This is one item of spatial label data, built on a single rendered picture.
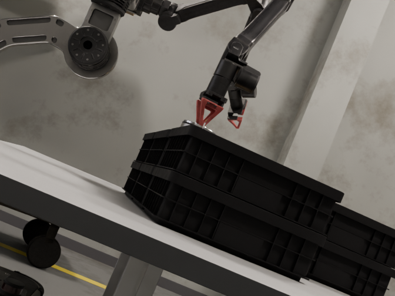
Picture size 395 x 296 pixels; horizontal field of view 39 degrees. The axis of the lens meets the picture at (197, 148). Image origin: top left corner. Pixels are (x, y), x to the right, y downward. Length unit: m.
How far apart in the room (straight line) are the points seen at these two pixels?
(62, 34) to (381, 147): 3.54
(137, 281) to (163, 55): 3.97
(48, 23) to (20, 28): 0.10
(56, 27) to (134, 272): 1.40
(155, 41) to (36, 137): 1.28
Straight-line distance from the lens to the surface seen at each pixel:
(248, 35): 1.75
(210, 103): 1.59
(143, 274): 0.98
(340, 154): 5.03
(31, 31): 2.22
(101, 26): 2.12
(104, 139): 4.77
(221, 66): 1.63
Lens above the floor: 0.78
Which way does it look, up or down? 5 degrees up
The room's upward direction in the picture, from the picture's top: 23 degrees clockwise
